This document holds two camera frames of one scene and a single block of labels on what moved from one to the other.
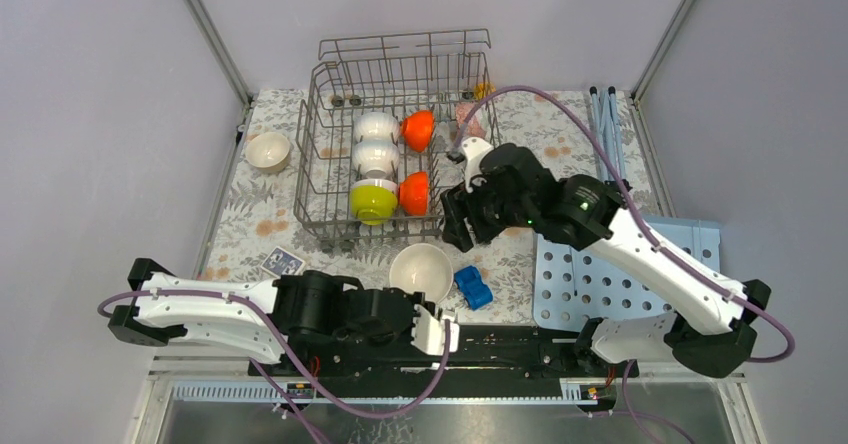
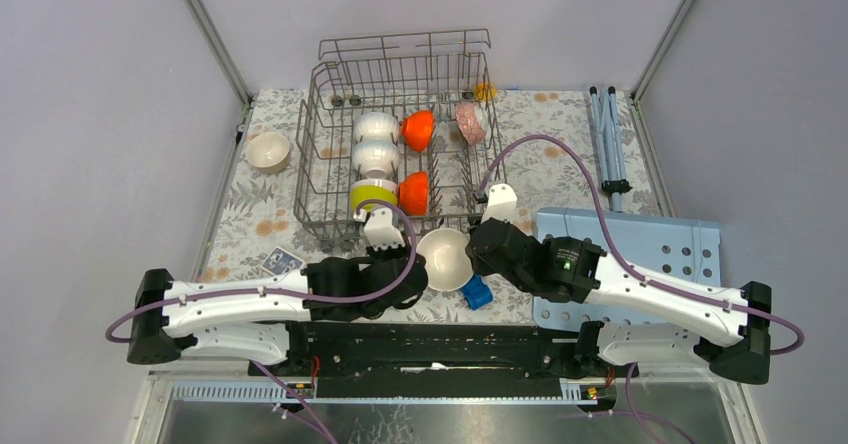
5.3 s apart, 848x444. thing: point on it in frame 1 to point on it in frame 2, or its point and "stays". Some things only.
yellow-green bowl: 373,201 stays
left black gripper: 428,306 to 401,252
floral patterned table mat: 332,182 stays
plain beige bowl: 267,151 stays
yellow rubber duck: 482,89 stays
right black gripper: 452,205 to 479,264
